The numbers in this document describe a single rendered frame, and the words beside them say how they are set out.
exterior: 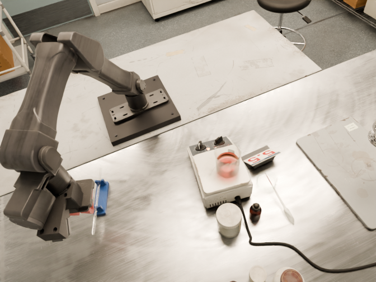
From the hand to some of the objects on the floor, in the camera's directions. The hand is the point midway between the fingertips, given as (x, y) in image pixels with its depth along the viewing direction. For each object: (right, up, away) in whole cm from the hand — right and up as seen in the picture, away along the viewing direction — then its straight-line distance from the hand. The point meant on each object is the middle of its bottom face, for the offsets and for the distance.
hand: (84, 210), depth 71 cm
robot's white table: (+19, -16, +110) cm, 113 cm away
